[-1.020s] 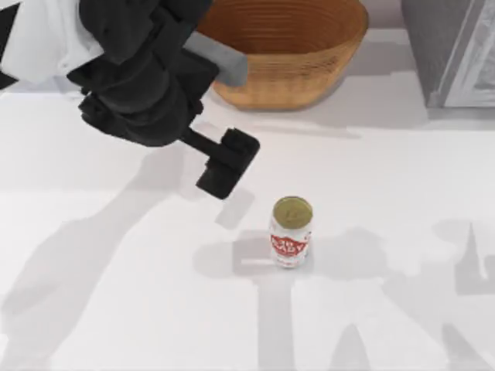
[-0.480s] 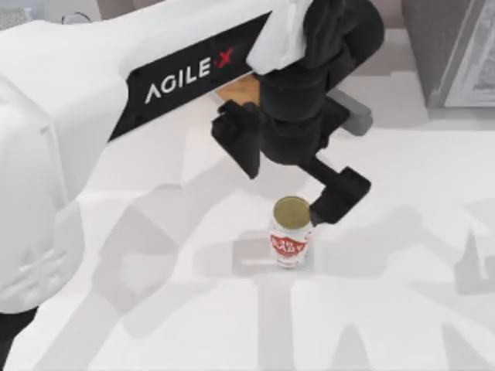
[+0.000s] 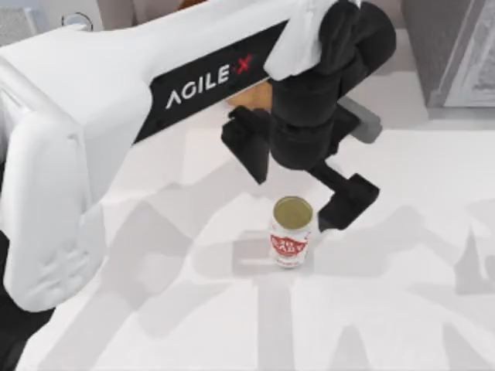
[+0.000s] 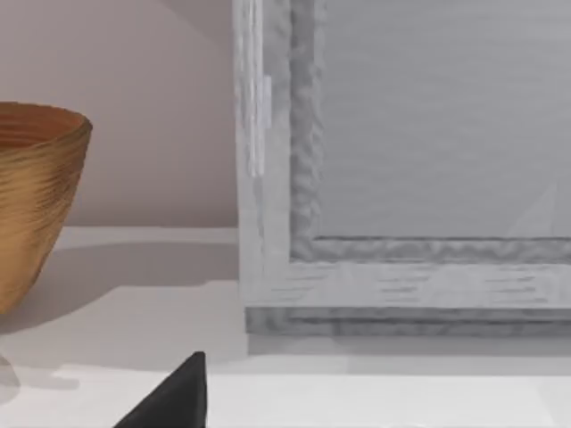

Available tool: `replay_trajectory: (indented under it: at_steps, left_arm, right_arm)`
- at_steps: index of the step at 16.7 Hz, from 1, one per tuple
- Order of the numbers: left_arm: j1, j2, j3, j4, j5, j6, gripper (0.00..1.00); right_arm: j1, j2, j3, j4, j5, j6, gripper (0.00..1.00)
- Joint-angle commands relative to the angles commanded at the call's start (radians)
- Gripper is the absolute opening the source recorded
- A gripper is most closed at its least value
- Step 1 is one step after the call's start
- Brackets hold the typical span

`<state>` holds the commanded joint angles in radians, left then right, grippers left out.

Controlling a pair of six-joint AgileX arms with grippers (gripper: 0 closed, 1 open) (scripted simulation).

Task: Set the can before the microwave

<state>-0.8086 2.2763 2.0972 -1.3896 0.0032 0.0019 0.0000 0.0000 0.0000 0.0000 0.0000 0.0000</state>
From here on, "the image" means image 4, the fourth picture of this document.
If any grey framed cabinet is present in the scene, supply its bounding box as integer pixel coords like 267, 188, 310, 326
231, 0, 571, 336

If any brown woven basket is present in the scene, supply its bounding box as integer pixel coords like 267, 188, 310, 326
0, 102, 94, 316

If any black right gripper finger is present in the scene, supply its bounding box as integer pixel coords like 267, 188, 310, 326
111, 350, 210, 428

